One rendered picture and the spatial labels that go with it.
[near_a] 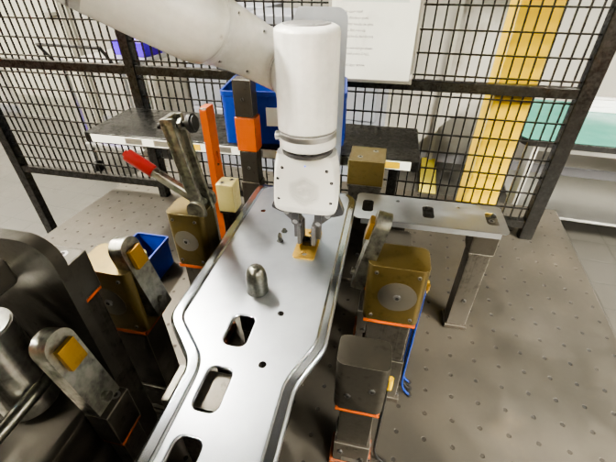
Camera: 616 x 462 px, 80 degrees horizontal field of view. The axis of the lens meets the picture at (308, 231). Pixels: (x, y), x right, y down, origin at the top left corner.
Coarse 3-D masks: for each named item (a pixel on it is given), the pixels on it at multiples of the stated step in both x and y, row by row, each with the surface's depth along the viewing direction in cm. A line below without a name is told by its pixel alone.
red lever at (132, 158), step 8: (128, 152) 61; (128, 160) 61; (136, 160) 61; (144, 160) 62; (144, 168) 62; (152, 168) 62; (152, 176) 63; (160, 176) 62; (168, 176) 63; (168, 184) 63; (176, 184) 63; (184, 192) 63
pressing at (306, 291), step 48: (240, 240) 66; (288, 240) 66; (336, 240) 66; (192, 288) 56; (240, 288) 56; (288, 288) 56; (336, 288) 57; (192, 336) 49; (288, 336) 49; (192, 384) 43; (240, 384) 43; (288, 384) 44; (192, 432) 39; (240, 432) 39
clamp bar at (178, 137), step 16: (160, 128) 57; (176, 128) 56; (192, 128) 56; (176, 144) 57; (192, 144) 60; (176, 160) 59; (192, 160) 61; (192, 176) 60; (192, 192) 62; (208, 192) 65
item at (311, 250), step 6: (306, 228) 68; (306, 234) 67; (306, 240) 64; (318, 240) 66; (300, 246) 64; (306, 246) 64; (312, 246) 64; (294, 252) 63; (300, 252) 63; (306, 252) 63; (312, 252) 63; (306, 258) 62; (312, 258) 61
